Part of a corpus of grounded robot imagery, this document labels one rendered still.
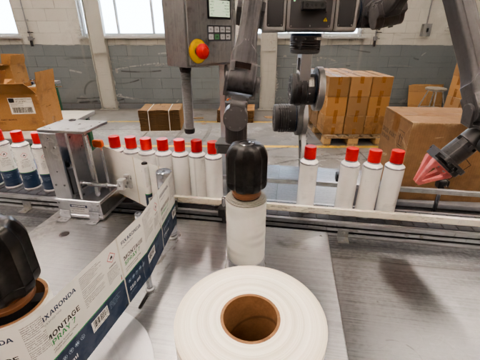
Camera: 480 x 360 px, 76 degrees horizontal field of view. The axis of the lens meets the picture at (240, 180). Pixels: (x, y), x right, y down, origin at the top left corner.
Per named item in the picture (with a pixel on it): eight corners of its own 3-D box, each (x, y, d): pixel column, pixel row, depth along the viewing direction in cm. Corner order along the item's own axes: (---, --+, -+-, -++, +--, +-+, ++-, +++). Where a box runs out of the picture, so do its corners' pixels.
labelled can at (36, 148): (41, 192, 104) (22, 133, 95) (51, 185, 109) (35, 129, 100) (54, 193, 103) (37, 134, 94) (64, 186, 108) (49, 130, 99)
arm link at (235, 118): (261, 76, 76) (226, 70, 75) (263, 81, 65) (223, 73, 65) (251, 123, 81) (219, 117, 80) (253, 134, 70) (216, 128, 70)
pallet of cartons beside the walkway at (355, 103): (382, 145, 418) (397, 76, 380) (321, 146, 417) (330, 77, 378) (351, 122, 527) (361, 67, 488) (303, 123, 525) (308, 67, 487)
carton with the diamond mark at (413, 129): (393, 198, 106) (413, 122, 94) (372, 171, 127) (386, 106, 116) (486, 203, 103) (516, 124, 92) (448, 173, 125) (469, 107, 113)
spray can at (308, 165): (296, 213, 92) (301, 148, 83) (295, 204, 96) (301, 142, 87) (313, 214, 91) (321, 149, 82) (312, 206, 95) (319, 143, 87)
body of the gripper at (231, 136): (253, 153, 78) (254, 124, 75) (214, 150, 79) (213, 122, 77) (256, 145, 84) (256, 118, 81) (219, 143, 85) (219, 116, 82)
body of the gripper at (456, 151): (442, 161, 76) (470, 140, 73) (426, 148, 85) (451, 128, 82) (459, 178, 77) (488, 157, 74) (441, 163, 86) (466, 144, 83)
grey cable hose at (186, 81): (183, 133, 98) (177, 64, 89) (186, 131, 101) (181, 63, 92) (193, 134, 98) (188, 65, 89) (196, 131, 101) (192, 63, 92)
